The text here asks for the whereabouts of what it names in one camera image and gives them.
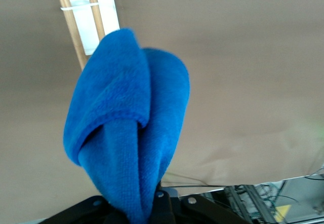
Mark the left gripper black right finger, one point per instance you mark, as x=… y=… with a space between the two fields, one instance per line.
x=202 y=214

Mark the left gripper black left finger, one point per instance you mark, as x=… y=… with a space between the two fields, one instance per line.
x=88 y=211

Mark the blue microfibre towel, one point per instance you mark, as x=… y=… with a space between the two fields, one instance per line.
x=121 y=94

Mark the white rack with wooden rods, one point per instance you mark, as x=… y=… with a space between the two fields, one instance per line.
x=81 y=26

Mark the yellow label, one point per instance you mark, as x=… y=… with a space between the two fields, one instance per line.
x=283 y=212

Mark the aluminium frame rail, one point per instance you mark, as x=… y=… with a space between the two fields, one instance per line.
x=243 y=203

